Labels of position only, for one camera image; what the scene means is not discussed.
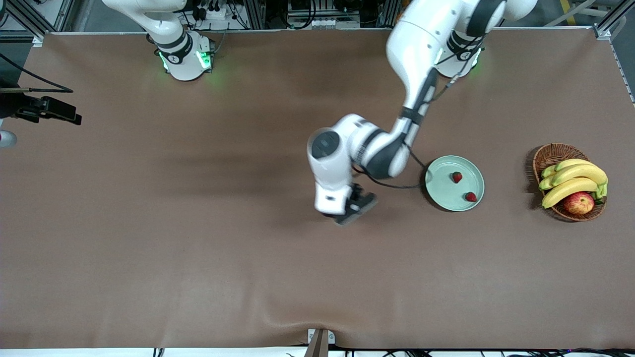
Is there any pale green round plate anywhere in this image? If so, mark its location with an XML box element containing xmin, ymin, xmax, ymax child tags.
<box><xmin>425</xmin><ymin>155</ymin><xmax>485</xmax><ymax>212</ymax></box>

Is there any brown table cloth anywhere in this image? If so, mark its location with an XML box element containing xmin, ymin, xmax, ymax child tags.
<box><xmin>0</xmin><ymin>27</ymin><xmax>635</xmax><ymax>350</ymax></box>

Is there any white power strip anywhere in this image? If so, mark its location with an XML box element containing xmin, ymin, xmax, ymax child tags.
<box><xmin>192</xmin><ymin>0</ymin><xmax>236</xmax><ymax>21</ymax></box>

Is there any brown wicker basket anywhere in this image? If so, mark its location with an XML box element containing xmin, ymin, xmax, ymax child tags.
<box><xmin>532</xmin><ymin>143</ymin><xmax>607</xmax><ymax>222</ymax></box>

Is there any red apple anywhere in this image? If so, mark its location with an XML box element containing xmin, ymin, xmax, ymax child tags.
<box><xmin>563</xmin><ymin>191</ymin><xmax>595</xmax><ymax>215</ymax></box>

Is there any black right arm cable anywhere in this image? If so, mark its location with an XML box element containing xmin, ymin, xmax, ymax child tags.
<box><xmin>0</xmin><ymin>52</ymin><xmax>74</xmax><ymax>94</ymax></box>

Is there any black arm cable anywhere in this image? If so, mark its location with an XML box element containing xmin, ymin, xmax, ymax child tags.
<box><xmin>0</xmin><ymin>52</ymin><xmax>74</xmax><ymax>94</ymax></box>
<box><xmin>352</xmin><ymin>30</ymin><xmax>489</xmax><ymax>190</ymax></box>

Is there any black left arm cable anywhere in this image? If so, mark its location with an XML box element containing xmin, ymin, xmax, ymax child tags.
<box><xmin>352</xmin><ymin>30</ymin><xmax>489</xmax><ymax>190</ymax></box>

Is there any aluminium frame strut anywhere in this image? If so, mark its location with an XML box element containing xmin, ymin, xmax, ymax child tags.
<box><xmin>594</xmin><ymin>0</ymin><xmax>635</xmax><ymax>41</ymax></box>
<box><xmin>0</xmin><ymin>0</ymin><xmax>76</xmax><ymax>48</ymax></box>
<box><xmin>247</xmin><ymin>0</ymin><xmax>266</xmax><ymax>29</ymax></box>

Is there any metal table clamp bracket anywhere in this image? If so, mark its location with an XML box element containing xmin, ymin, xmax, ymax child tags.
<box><xmin>304</xmin><ymin>328</ymin><xmax>336</xmax><ymax>357</ymax></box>

